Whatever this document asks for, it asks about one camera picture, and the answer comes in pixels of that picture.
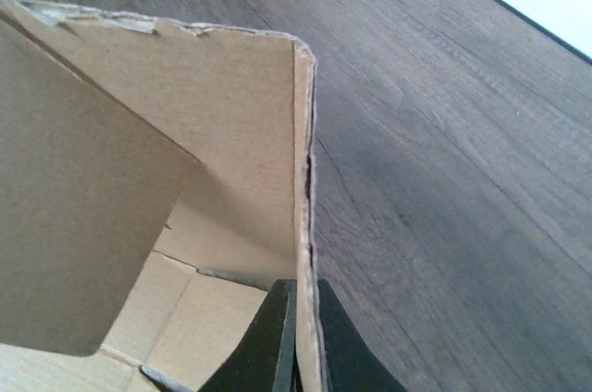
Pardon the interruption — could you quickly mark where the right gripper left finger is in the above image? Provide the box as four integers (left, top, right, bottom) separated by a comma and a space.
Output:
201, 279, 297, 392

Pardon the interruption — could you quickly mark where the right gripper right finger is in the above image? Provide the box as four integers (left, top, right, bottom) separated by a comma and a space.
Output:
318, 279, 406, 392

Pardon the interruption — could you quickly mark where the cardboard box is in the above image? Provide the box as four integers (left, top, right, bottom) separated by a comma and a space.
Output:
1, 0, 327, 391

